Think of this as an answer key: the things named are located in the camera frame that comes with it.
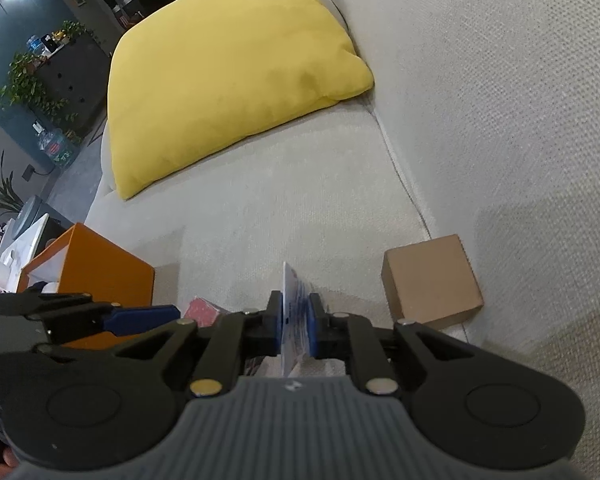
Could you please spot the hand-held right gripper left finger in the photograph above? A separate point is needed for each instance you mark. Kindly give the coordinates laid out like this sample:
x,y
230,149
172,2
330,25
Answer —
x,y
277,322

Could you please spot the potted green plant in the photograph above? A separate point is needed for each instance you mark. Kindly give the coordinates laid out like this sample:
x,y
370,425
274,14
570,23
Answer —
x,y
2,195

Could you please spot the dark shelf cabinet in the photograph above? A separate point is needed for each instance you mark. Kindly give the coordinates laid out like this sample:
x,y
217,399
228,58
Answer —
x,y
75,75

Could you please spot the small brown cardboard box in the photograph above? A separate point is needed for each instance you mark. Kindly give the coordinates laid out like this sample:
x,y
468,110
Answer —
x,y
430,280

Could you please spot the pink packet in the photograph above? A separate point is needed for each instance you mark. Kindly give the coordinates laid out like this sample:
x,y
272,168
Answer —
x,y
202,310

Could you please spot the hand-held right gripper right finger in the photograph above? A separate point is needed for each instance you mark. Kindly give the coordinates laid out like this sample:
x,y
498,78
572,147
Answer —
x,y
314,330

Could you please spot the white table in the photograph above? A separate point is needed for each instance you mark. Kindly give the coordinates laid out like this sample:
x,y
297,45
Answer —
x,y
30,245

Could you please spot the yellow pillow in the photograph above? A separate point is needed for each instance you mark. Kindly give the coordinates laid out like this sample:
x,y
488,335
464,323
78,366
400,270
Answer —
x,y
220,75

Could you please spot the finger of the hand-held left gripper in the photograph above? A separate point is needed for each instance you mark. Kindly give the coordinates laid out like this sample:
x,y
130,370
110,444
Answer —
x,y
140,319
40,302

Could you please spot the blue bottle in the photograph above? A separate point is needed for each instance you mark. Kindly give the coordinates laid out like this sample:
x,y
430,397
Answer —
x,y
34,45

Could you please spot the large water bottle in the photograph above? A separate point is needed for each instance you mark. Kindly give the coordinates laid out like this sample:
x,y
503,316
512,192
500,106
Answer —
x,y
42,140
62,150

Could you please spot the white and blue card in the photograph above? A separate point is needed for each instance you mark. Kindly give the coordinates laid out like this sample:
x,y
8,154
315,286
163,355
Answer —
x,y
292,290

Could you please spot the dark cabinet with plants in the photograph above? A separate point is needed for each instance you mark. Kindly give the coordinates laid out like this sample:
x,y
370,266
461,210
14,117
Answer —
x,y
22,82

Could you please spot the orange cardboard box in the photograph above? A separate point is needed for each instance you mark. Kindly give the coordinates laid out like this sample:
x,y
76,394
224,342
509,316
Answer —
x,y
100,270

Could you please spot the beige sofa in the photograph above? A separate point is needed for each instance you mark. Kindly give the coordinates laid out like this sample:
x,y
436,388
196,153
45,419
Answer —
x,y
480,110

